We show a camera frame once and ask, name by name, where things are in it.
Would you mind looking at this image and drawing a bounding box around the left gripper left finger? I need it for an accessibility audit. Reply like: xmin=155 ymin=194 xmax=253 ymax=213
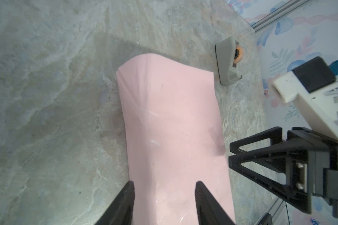
xmin=95 ymin=181 xmax=135 ymax=225

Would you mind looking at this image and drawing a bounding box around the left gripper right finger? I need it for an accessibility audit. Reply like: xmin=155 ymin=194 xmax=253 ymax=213
xmin=195 ymin=181 xmax=235 ymax=225

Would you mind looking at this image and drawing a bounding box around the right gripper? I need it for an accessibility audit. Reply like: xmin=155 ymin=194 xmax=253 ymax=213
xmin=229 ymin=127 xmax=338 ymax=218

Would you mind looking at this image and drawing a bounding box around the right aluminium corner post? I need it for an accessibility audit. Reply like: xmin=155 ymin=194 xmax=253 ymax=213
xmin=251 ymin=0 xmax=312 ymax=32

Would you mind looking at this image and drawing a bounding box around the purple wrapping paper sheet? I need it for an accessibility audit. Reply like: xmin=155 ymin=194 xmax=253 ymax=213
xmin=116 ymin=53 xmax=235 ymax=225

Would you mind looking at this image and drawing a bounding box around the beige tape dispenser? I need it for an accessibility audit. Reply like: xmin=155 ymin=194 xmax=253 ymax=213
xmin=215 ymin=36 xmax=244 ymax=86

